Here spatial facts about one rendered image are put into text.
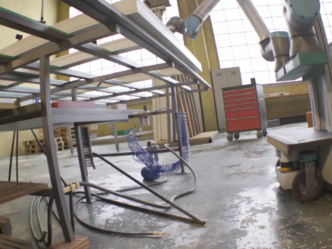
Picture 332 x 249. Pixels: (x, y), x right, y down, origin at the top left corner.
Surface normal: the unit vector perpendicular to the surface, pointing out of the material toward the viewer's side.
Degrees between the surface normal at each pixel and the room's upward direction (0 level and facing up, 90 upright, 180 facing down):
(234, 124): 90
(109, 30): 90
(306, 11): 95
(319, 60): 90
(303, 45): 70
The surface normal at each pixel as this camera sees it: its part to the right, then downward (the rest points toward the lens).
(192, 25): -0.04, 0.07
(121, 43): -0.27, 0.03
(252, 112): -0.59, 0.07
